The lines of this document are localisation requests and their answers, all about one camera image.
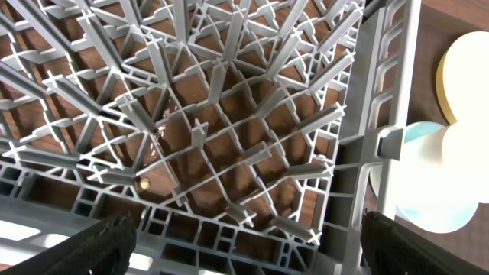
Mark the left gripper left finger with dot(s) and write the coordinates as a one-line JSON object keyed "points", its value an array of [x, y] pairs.
{"points": [[103, 248]]}

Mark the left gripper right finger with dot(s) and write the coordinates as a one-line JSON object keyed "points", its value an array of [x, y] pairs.
{"points": [[390, 248]]}

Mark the white plastic cup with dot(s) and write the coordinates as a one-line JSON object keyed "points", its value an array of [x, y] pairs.
{"points": [[442, 165]]}

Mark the yellow round plate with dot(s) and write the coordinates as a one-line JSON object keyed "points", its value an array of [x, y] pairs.
{"points": [[462, 79]]}

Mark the grey plastic dish rack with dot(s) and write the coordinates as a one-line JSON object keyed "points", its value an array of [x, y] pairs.
{"points": [[239, 135]]}

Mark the light blue saucer plate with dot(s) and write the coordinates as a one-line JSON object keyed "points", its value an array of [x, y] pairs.
{"points": [[446, 219]]}

